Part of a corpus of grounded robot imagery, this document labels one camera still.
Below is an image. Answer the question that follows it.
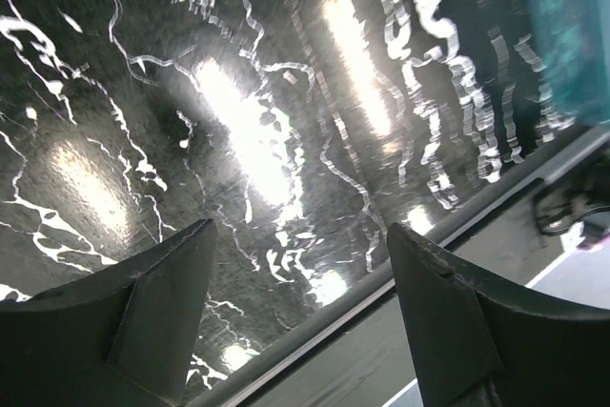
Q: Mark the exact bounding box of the teal transparent plastic basket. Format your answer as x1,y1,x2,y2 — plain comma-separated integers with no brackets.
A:
528,0,609,128

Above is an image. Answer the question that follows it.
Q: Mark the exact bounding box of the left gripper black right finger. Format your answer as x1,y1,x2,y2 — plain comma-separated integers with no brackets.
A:
387,223,609,406

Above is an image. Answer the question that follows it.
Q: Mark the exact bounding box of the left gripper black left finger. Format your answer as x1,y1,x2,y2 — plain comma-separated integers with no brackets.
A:
1,219,217,406

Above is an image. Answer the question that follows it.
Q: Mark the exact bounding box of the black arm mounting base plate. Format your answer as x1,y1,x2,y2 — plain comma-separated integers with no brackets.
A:
193,127,609,406

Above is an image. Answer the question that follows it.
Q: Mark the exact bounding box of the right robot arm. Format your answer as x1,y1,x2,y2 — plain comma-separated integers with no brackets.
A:
533,148,609,249

